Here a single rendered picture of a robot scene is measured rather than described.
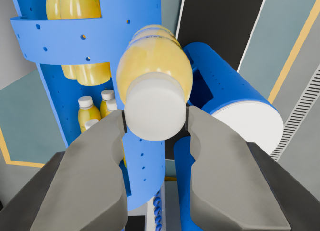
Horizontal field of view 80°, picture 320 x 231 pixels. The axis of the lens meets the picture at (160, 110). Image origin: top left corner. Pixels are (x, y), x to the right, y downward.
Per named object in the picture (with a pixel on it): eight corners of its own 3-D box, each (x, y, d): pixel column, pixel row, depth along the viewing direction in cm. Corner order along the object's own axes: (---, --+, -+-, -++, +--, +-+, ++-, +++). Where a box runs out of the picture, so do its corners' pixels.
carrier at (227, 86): (208, 35, 131) (169, 52, 136) (278, 85, 55) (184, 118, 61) (219, 72, 144) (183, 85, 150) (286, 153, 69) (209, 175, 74)
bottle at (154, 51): (176, 70, 31) (203, 148, 14) (132, 71, 30) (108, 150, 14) (178, 22, 27) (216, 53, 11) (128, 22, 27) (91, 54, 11)
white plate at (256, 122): (279, 88, 54) (276, 86, 56) (186, 121, 60) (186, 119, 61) (287, 155, 67) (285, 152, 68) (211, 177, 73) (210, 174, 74)
